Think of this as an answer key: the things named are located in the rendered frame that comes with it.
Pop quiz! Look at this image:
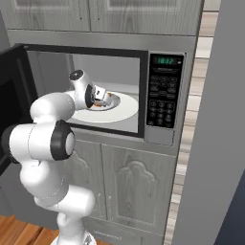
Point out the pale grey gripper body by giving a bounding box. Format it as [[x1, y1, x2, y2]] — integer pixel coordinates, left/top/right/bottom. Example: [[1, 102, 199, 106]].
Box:
[[98, 89, 115, 106]]

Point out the orange hotdog bun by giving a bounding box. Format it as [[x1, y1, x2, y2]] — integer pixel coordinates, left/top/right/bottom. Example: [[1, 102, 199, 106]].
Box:
[[94, 92, 113, 109]]

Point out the white microwave turntable plate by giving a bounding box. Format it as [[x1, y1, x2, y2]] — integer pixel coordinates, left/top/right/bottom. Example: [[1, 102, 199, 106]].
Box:
[[68, 91, 140, 125]]

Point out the steel and black microwave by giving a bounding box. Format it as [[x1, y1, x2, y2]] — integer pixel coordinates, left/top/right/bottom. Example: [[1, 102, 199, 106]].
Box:
[[23, 43, 187, 147]]

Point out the black microwave door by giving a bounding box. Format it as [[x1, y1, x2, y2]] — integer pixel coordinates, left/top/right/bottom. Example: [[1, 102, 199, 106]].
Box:
[[0, 43, 36, 177]]

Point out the grey arched-panel cupboard door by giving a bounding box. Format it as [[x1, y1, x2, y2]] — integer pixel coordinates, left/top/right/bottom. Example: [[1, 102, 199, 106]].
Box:
[[61, 139, 106, 222], [100, 143, 178, 236]]

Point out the grey wooden cupboard door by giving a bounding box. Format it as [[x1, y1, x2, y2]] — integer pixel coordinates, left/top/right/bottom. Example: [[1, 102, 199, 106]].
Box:
[[0, 0, 92, 33], [88, 0, 205, 36]]

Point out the tall grey fridge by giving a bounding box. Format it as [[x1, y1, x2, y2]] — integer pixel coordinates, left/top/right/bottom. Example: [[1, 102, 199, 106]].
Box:
[[171, 0, 245, 245]]

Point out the grey wooden drawer front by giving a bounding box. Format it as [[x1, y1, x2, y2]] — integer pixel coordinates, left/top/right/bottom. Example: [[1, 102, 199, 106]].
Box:
[[83, 216, 167, 245]]

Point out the thin grey drawer handle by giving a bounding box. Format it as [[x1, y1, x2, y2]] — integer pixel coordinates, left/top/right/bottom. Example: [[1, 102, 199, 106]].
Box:
[[95, 231, 123, 241]]

